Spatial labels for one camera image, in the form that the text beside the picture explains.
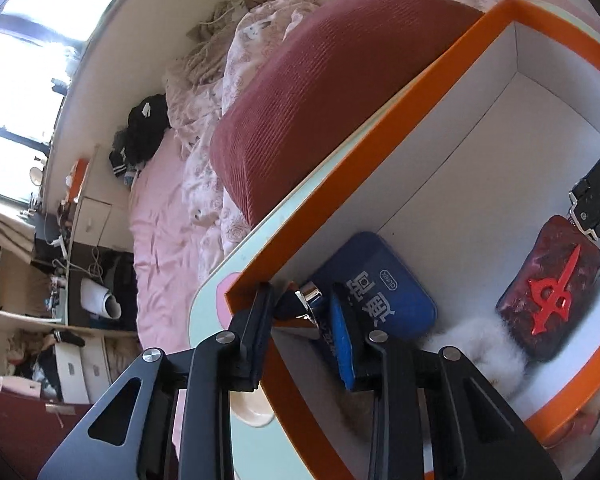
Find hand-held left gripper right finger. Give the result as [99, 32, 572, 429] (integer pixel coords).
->
[327, 282, 566, 480]

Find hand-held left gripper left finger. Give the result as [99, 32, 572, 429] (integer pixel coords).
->
[37, 282, 276, 480]

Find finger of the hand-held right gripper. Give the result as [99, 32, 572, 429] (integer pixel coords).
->
[567, 140, 600, 241]

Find small dark blue silver item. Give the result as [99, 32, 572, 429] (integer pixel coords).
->
[275, 280, 331, 341]

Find blue rectangular tin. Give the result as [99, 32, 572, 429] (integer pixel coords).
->
[307, 231, 438, 361]

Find orange cardboard box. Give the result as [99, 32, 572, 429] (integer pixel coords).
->
[224, 0, 600, 448]

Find white fluffy pom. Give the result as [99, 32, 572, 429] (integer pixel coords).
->
[420, 317, 528, 401]

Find red rectangular pouch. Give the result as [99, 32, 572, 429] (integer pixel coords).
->
[495, 214, 600, 363]

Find pink bed sheet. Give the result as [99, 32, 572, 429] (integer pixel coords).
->
[129, 130, 241, 353]

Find rolled white paper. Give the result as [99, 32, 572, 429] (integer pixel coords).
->
[80, 280, 123, 320]

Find white drawer cabinet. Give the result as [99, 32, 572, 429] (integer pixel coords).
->
[55, 335, 141, 406]

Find white desk with drawers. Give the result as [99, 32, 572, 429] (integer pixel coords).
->
[62, 145, 136, 333]

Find red ribbed pillow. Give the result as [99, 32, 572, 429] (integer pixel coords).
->
[209, 0, 486, 228]

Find black clothes pile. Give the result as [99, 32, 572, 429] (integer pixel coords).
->
[109, 94, 170, 181]

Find dark red door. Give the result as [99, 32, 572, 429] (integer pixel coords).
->
[0, 385, 101, 480]

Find beige knit blanket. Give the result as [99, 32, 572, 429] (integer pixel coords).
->
[167, 0, 276, 86]

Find pale floral quilt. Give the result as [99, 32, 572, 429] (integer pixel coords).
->
[162, 0, 376, 281]

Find large window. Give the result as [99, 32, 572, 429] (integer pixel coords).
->
[0, 0, 146, 201]

